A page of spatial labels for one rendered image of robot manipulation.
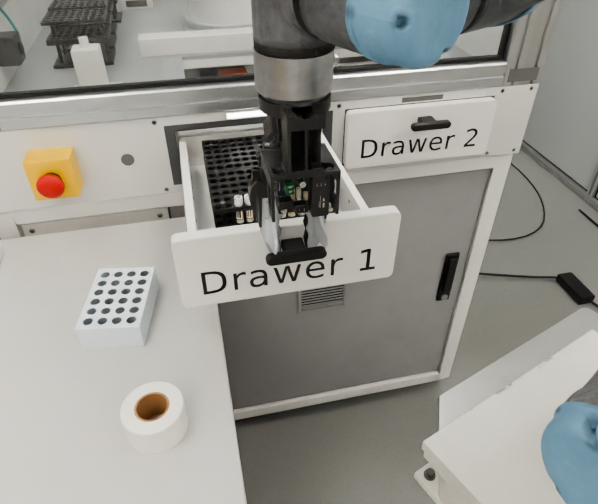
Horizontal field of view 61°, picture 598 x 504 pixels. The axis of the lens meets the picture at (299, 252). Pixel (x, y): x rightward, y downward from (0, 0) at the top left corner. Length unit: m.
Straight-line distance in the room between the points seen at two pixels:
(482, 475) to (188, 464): 0.30
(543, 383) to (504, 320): 1.30
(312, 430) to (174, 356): 0.87
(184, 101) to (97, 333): 0.40
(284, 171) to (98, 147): 0.48
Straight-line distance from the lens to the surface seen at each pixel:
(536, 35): 1.06
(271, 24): 0.47
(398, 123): 0.97
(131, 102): 0.88
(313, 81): 0.48
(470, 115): 1.03
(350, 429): 1.53
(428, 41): 0.38
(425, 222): 1.16
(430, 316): 1.38
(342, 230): 0.65
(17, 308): 0.86
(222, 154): 0.85
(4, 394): 0.75
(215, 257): 0.63
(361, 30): 0.38
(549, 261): 2.27
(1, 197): 1.00
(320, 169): 0.50
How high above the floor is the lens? 1.29
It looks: 38 degrees down
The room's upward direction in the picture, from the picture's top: straight up
